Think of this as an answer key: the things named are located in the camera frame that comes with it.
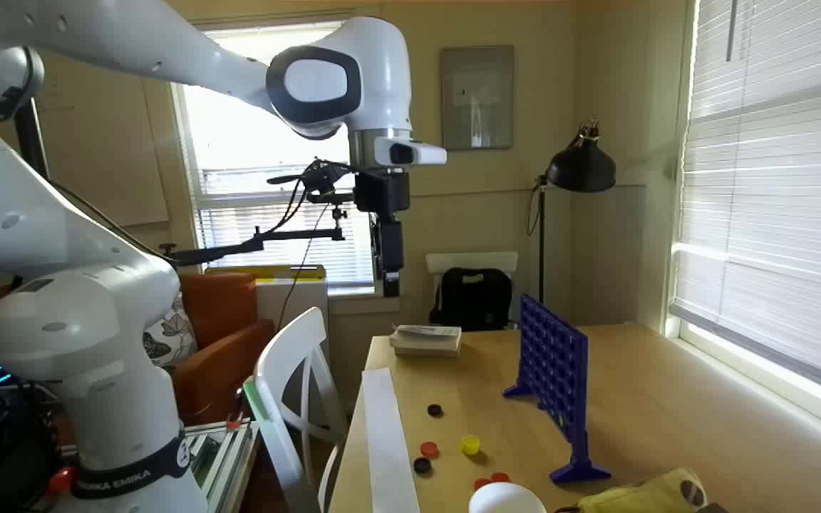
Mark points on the black stereo camera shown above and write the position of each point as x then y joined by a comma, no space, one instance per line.
332,196

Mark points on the yellow game disc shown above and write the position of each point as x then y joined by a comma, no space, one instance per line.
472,444

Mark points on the white window blinds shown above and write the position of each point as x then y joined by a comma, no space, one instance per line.
781,209

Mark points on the yellow cloth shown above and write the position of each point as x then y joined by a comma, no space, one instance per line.
643,496

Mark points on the black floor lamp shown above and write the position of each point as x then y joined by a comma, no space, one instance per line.
582,167

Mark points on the white board yellow edge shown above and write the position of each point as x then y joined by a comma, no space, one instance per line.
282,289

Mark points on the white paper strip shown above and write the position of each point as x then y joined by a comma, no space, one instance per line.
385,436

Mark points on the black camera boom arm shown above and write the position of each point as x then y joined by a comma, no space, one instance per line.
240,246

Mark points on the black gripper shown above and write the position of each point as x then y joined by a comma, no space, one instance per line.
385,194

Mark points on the blue connect four grid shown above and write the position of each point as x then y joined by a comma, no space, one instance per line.
555,370

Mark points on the black game disc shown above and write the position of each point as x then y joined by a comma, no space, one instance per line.
419,464
433,412

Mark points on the white wooden chair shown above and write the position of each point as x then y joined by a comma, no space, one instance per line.
287,400

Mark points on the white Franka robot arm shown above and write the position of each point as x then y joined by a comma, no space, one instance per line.
70,330

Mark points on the white paper cup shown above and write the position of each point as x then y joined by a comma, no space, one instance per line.
506,500

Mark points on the black backpack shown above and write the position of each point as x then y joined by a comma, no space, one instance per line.
472,298

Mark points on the orange armchair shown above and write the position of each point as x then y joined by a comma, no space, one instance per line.
221,350

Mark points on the red round knob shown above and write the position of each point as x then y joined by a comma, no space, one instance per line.
59,480

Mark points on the patterned cushion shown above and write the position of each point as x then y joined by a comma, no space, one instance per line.
168,333

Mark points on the wall picture frame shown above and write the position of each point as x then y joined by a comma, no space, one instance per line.
478,97

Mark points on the white rectangular box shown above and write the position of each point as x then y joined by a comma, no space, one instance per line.
426,339

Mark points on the bright uncovered window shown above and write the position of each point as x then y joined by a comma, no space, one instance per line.
240,142

